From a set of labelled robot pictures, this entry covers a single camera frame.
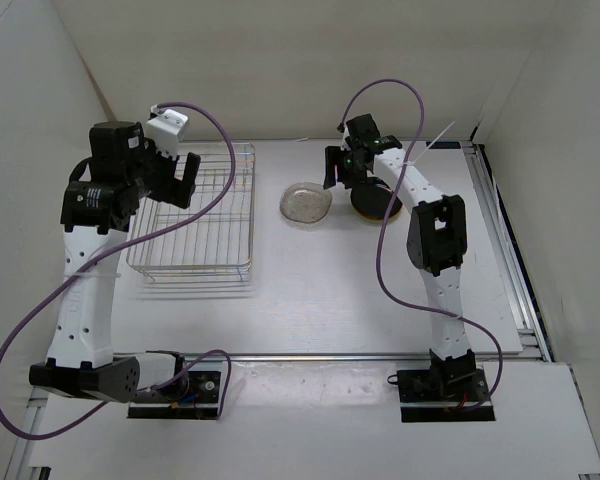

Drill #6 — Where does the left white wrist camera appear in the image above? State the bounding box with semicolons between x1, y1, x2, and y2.
144;105;189;159

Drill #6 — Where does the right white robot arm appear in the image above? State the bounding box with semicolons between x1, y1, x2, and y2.
323;114;477;400

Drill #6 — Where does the green plate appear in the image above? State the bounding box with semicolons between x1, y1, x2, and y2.
358;213;400;225

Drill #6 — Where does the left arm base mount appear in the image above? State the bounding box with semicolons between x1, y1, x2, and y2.
127;362;226;421

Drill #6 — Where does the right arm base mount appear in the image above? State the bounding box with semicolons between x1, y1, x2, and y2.
387;368;496;423

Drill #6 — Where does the metal wire dish rack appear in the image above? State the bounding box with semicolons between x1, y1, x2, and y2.
126;142;256;283

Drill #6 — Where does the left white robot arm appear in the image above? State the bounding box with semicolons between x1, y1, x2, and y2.
29;109;200;403

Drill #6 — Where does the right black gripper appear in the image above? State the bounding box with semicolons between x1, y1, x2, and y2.
323;146;368;190

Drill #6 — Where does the white zip tie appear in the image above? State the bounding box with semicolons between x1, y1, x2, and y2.
404;120;456;166

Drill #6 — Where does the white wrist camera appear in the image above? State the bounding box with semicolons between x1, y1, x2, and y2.
144;105;189;159
337;123;352;151

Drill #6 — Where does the black plate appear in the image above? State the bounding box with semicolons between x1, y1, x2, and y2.
350;177;393;218

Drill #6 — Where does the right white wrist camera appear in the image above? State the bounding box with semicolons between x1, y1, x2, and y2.
337;123;352;151

